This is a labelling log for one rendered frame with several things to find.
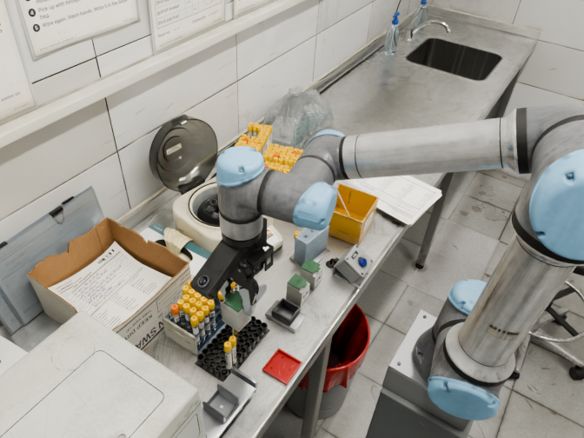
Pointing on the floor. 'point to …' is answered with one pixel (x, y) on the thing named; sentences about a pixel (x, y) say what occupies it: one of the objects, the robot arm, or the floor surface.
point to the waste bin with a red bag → (329, 399)
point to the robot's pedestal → (408, 421)
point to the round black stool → (553, 337)
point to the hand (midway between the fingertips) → (235, 306)
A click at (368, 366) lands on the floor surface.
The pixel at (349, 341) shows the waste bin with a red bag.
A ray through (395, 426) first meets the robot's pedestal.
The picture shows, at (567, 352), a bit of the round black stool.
